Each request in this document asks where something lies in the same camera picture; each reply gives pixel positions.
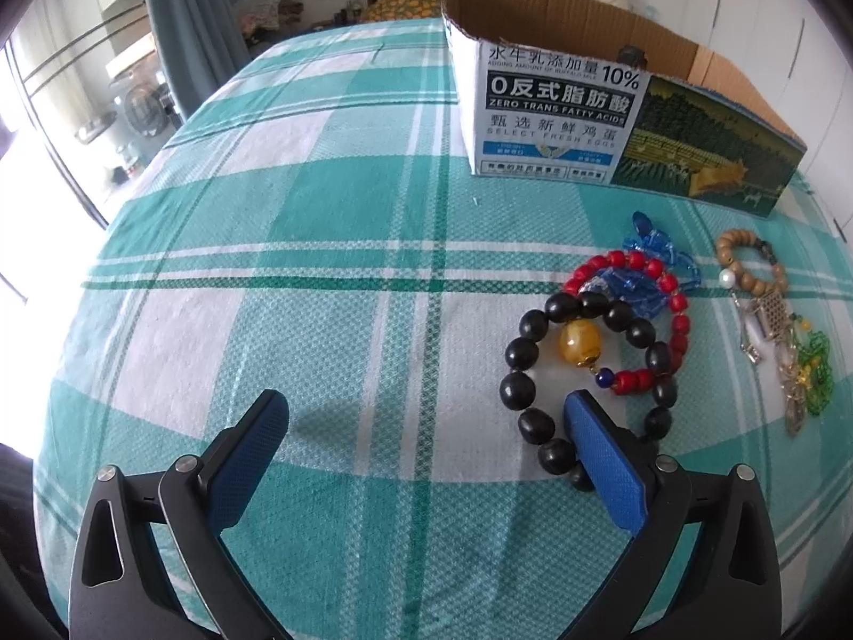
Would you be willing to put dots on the pile of clothes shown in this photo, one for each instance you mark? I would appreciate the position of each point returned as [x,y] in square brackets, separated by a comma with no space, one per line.
[263,13]

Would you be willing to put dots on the printed cardboard box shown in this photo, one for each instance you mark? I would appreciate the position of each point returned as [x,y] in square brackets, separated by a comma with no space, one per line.
[553,113]

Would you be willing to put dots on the glass sliding door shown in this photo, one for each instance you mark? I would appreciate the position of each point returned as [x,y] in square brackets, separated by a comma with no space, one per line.
[66,80]

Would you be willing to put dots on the teal checked tablecloth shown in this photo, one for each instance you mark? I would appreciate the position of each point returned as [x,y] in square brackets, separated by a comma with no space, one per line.
[333,280]

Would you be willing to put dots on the white wardrobe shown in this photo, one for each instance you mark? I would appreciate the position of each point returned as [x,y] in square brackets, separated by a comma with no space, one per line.
[766,13]

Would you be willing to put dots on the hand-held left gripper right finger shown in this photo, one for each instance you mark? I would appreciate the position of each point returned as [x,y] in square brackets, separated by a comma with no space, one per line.
[603,460]

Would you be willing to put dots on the grey washing machine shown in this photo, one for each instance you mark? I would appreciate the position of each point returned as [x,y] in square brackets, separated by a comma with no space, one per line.
[143,106]

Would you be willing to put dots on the blue-grey curtain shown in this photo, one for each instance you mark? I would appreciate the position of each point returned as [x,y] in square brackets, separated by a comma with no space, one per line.
[193,26]

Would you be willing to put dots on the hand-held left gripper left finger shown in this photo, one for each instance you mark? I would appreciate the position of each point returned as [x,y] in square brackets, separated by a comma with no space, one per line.
[250,453]

